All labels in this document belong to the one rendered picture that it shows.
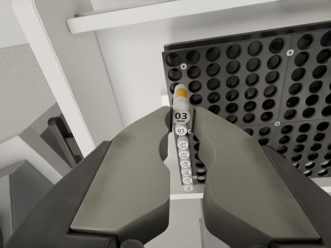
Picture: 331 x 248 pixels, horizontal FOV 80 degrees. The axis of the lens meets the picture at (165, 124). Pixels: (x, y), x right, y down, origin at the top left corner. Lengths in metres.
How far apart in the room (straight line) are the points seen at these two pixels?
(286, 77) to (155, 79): 0.15
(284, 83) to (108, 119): 0.20
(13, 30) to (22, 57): 1.00
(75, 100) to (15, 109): 1.43
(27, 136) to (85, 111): 0.34
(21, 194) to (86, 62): 0.38
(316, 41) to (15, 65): 1.40
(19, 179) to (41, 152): 0.07
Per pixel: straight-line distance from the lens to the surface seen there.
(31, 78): 1.43
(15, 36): 0.42
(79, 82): 0.21
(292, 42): 0.21
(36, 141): 0.55
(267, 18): 0.27
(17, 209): 0.54
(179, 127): 0.21
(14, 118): 1.67
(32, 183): 0.56
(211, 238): 1.17
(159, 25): 0.25
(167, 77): 0.20
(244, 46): 0.20
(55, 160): 0.56
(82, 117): 0.20
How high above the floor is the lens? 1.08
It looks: 57 degrees down
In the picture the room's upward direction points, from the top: 174 degrees counter-clockwise
